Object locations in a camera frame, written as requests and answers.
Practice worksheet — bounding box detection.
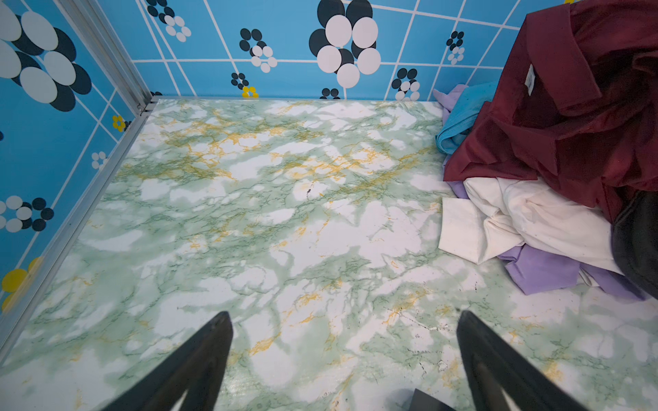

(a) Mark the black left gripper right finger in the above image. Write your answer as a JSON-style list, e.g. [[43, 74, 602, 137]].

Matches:
[[457, 310, 585, 410]]

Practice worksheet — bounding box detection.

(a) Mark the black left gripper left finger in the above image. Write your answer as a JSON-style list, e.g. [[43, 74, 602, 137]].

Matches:
[[105, 312, 233, 410]]

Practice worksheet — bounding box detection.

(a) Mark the dark grey fleece garment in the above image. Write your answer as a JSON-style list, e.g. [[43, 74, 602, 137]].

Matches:
[[612, 192, 658, 298]]

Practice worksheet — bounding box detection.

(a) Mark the maroon red shirt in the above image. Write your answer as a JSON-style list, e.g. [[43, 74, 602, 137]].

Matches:
[[445, 1, 657, 221]]

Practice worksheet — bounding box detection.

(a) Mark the lavender purple cloth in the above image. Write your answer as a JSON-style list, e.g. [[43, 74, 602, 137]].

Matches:
[[432, 84, 647, 302]]

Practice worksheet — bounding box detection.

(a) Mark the white cloth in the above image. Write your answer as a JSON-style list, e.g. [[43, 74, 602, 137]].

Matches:
[[439, 177, 621, 273]]

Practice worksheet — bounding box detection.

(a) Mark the teal blue cloth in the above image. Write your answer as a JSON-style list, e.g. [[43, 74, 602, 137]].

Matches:
[[433, 82, 498, 155]]

